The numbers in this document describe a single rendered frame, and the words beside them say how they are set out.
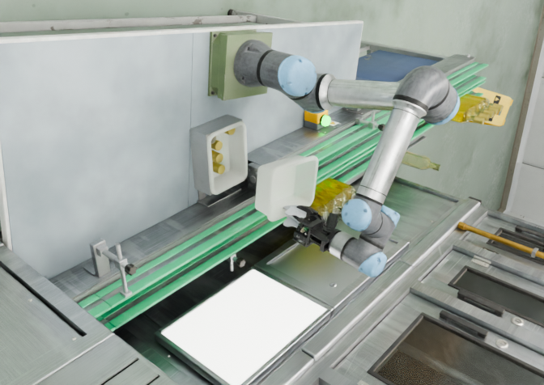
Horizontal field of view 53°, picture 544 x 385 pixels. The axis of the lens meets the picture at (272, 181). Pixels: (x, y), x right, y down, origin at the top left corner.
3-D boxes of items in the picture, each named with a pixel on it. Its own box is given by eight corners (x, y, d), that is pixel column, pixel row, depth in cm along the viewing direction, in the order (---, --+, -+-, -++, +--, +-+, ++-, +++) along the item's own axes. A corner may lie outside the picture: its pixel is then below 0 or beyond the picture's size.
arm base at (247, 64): (238, 36, 171) (261, 42, 165) (269, 41, 183) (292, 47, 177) (230, 85, 176) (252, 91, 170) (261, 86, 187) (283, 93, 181)
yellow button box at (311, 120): (303, 125, 226) (317, 130, 222) (303, 108, 223) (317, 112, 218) (313, 120, 231) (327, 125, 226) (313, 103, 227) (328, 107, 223)
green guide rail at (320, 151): (268, 173, 196) (286, 179, 191) (268, 171, 195) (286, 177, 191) (474, 63, 311) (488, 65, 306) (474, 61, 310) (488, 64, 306)
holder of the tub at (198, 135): (195, 201, 192) (210, 209, 187) (189, 129, 179) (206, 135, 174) (231, 184, 203) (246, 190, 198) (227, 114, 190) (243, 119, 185)
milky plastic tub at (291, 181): (251, 160, 162) (274, 169, 157) (298, 147, 178) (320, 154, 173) (247, 214, 168) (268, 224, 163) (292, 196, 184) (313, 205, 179)
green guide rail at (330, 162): (269, 191, 199) (285, 198, 195) (269, 188, 199) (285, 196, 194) (472, 76, 314) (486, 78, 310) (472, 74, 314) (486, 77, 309)
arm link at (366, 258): (392, 254, 155) (378, 281, 155) (359, 236, 161) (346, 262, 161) (384, 251, 148) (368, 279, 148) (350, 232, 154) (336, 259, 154)
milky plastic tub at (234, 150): (195, 189, 189) (212, 197, 184) (189, 129, 178) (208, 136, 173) (231, 171, 200) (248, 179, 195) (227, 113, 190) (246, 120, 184)
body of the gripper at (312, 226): (295, 217, 161) (328, 236, 154) (312, 208, 167) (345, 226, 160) (291, 239, 164) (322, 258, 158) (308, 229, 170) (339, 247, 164)
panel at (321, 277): (154, 340, 163) (236, 402, 143) (153, 332, 161) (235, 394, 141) (333, 216, 222) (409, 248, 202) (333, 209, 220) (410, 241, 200)
